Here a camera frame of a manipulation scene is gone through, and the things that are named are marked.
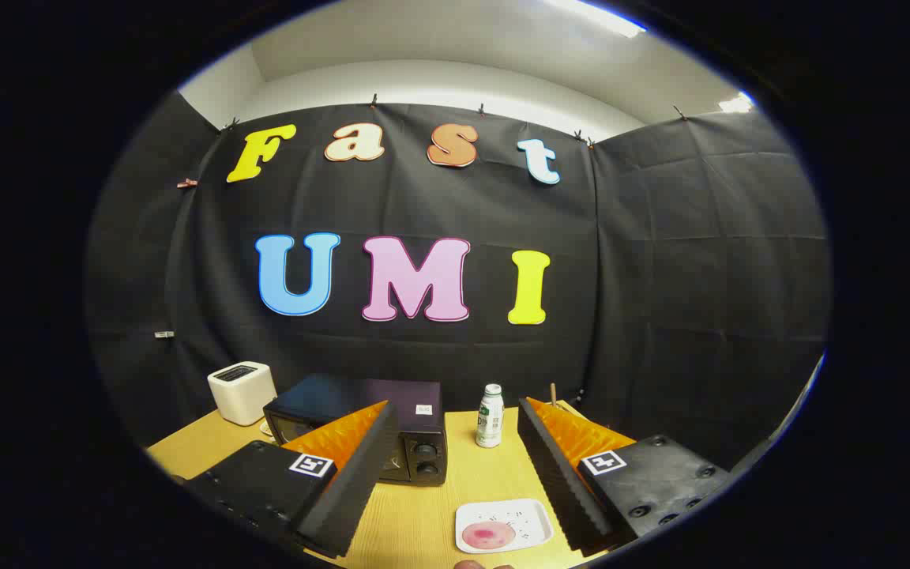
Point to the white drink bottle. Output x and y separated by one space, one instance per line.
490 419

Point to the white bread toaster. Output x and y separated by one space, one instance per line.
242 393

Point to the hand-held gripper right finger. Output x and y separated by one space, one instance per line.
558 474

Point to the black backdrop cloth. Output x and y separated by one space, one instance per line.
660 276

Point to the pink ham slice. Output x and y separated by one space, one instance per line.
488 535

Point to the black toaster oven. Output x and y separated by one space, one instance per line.
392 393

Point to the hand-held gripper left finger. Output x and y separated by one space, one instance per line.
360 474

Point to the white food tray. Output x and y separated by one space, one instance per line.
522 514

